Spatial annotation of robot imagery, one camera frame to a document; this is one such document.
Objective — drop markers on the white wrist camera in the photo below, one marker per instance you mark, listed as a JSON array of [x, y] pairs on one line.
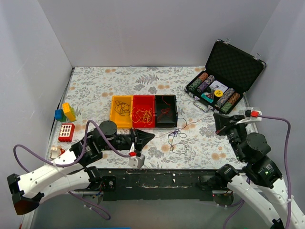
[[136, 161], [251, 116]]

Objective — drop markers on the black plastic bin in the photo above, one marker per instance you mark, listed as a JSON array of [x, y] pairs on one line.
[[166, 114]]

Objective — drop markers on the black poker chip case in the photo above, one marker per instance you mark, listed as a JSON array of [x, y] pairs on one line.
[[228, 69]]

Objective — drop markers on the yellow dealer chip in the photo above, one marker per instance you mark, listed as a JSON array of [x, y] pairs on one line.
[[218, 93]]

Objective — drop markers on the floral table mat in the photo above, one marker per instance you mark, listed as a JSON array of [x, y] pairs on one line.
[[198, 147]]

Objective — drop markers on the yellow toy brick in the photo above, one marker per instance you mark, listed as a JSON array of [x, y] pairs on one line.
[[69, 112]]

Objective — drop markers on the small white red toy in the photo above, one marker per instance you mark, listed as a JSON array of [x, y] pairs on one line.
[[55, 152]]

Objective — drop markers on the red white toy block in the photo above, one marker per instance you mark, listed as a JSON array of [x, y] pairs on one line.
[[66, 132]]

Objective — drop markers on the green toy brick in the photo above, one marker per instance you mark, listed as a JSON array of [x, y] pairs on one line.
[[63, 118]]

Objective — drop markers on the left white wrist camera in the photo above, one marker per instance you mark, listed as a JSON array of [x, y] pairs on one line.
[[136, 161]]

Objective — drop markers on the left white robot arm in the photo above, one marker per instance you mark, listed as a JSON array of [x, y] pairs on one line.
[[73, 169]]

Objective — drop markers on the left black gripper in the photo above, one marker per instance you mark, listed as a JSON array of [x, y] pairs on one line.
[[136, 138]]

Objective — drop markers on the red plastic bin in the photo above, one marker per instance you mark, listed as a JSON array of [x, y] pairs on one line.
[[143, 111]]

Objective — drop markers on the blue toy brick left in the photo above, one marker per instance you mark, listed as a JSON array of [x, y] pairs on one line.
[[59, 114]]

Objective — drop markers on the yellow plastic bin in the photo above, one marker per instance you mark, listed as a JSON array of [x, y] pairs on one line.
[[121, 110]]

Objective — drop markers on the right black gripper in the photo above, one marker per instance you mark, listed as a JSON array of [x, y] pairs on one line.
[[227, 127]]

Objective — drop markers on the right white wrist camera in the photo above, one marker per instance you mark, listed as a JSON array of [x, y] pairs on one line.
[[251, 116]]

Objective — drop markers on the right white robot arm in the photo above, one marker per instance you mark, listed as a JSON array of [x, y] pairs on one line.
[[265, 190]]

